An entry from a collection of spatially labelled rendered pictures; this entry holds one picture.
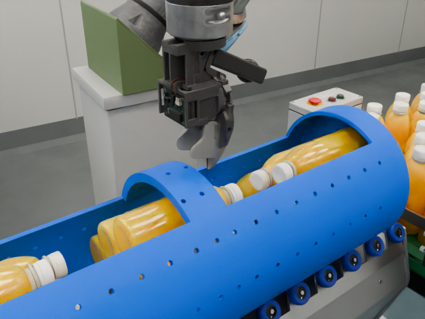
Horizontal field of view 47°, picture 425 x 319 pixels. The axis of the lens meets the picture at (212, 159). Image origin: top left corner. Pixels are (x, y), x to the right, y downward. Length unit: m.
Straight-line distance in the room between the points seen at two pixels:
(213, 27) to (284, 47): 3.87
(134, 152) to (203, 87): 0.89
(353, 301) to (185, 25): 0.68
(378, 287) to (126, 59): 0.87
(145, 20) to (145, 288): 1.01
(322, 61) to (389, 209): 3.94
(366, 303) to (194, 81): 0.64
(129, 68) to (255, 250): 0.82
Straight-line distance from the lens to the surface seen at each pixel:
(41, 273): 0.68
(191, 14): 0.63
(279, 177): 0.88
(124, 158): 1.53
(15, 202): 3.12
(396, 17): 5.43
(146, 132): 1.52
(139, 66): 1.42
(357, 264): 1.03
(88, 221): 0.86
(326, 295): 1.00
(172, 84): 0.67
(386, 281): 1.15
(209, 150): 0.72
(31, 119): 3.69
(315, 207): 0.80
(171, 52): 0.65
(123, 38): 1.38
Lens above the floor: 1.60
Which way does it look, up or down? 29 degrees down
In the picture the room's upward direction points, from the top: straight up
